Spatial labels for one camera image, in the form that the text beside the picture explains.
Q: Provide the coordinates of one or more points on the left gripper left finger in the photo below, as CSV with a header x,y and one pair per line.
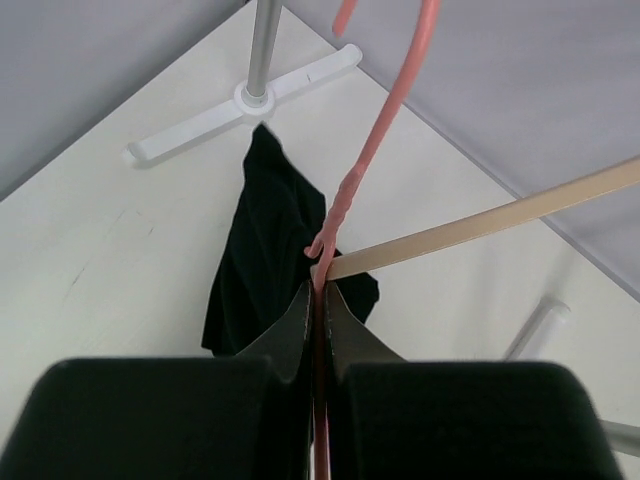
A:
x,y
246,416

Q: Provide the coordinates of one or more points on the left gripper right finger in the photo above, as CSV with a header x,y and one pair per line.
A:
x,y
390,418

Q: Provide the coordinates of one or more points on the black t shirt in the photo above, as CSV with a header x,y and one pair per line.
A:
x,y
263,263

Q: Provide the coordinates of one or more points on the beige wooden hanger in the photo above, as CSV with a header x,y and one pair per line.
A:
x,y
520,211

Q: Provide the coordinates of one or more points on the silver clothes rack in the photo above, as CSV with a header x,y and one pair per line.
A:
x,y
254,100

